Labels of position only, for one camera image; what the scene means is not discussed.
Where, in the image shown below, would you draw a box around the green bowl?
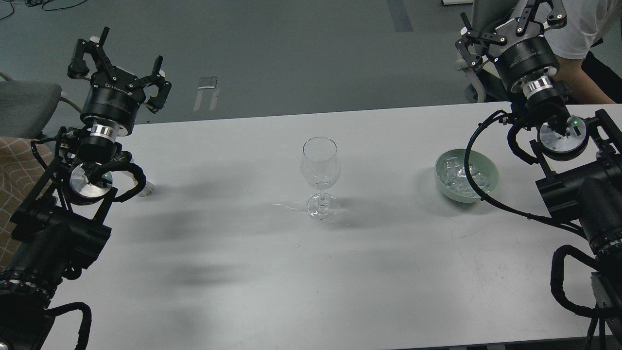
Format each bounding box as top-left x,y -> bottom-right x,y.
433,149 -> 501,204

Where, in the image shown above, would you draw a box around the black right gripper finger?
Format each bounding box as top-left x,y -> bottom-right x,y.
503,0 -> 568,39
455,12 -> 510,72

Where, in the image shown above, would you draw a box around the steel jigger measuring cup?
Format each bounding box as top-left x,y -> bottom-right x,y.
120,150 -> 154,197

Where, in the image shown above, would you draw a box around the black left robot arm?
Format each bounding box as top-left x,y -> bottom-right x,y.
0,27 -> 172,350

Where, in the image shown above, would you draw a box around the person in white shirt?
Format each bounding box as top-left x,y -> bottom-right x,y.
546,0 -> 621,105

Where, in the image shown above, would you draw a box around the checked beige cushion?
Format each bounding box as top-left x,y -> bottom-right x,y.
0,137 -> 44,269

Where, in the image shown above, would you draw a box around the grey office chair left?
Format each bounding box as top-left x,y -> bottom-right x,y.
0,71 -> 82,139

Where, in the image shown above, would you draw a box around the clear wine glass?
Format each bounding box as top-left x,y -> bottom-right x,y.
300,137 -> 341,220

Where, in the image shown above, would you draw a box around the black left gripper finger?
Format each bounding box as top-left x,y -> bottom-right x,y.
67,27 -> 117,81
130,55 -> 173,114

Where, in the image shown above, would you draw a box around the clear ice cubes pile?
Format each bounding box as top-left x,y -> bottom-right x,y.
440,157 -> 491,198

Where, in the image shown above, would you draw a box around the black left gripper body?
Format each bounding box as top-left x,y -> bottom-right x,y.
80,73 -> 146,137

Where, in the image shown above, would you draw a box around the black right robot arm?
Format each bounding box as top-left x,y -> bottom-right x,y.
455,0 -> 621,350

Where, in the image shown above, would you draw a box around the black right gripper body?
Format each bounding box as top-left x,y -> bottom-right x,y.
494,36 -> 560,93

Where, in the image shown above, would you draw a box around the black floor cables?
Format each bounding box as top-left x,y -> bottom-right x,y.
0,0 -> 89,21

